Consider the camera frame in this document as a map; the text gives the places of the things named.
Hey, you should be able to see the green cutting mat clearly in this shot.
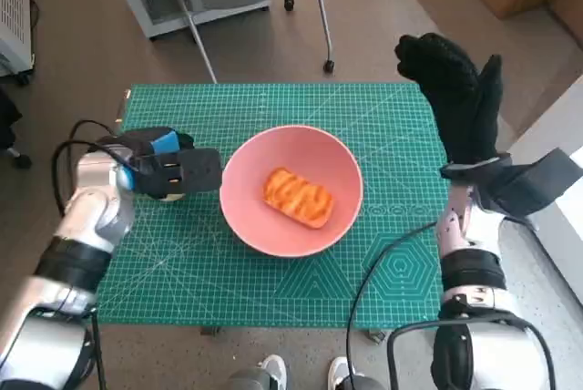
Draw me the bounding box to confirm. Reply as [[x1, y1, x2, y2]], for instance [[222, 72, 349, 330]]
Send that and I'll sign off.
[[95, 83, 450, 330]]

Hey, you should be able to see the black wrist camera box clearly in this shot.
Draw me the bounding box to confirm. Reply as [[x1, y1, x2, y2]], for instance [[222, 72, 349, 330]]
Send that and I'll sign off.
[[134, 147, 224, 200], [477, 148, 583, 221]]

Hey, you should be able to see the white side table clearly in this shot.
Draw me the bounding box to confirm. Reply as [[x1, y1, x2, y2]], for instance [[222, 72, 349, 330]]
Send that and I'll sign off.
[[500, 79, 583, 309]]

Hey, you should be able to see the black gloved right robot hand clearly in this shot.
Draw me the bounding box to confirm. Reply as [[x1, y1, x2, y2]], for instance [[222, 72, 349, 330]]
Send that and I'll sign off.
[[394, 33, 505, 168]]

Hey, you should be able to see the pink bowl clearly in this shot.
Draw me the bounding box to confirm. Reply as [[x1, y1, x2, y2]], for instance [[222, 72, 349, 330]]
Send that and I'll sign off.
[[219, 124, 364, 258]]

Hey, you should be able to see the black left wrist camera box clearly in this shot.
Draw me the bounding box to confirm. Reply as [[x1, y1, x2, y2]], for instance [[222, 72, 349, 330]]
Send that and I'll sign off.
[[134, 147, 224, 200]]

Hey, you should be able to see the looped black right arm cable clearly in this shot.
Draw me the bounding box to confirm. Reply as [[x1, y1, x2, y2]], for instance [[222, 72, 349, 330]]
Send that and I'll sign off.
[[386, 316, 555, 390]]

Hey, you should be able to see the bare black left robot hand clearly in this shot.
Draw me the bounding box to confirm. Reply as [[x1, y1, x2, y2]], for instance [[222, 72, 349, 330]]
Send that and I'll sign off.
[[97, 127, 196, 168]]

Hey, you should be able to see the long black right arm cable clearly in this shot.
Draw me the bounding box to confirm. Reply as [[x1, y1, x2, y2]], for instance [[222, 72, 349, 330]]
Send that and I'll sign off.
[[345, 221, 438, 390]]

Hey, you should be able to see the rectangular striped bread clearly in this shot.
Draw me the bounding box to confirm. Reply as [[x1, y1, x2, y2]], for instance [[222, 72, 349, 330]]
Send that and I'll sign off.
[[262, 167, 335, 231]]

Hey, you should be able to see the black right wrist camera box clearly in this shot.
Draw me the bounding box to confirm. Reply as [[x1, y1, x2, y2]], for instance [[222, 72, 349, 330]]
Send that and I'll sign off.
[[477, 148, 583, 221]]

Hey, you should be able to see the dark robot right knee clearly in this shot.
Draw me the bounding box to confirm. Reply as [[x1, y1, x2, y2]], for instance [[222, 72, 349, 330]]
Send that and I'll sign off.
[[341, 374, 382, 390]]

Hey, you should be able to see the grey robot left knee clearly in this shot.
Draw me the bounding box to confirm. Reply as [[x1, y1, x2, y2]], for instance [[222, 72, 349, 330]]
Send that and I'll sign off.
[[227, 367, 277, 390]]

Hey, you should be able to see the black chair base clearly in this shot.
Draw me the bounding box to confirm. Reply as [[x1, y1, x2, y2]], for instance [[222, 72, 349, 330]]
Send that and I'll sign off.
[[0, 87, 34, 172]]

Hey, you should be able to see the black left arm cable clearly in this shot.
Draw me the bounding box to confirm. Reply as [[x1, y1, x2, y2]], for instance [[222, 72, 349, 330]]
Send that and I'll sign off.
[[50, 119, 136, 390]]

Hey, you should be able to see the white shoe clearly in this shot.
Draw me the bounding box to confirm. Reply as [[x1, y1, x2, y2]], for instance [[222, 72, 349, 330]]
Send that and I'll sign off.
[[259, 354, 289, 390], [328, 355, 357, 390]]

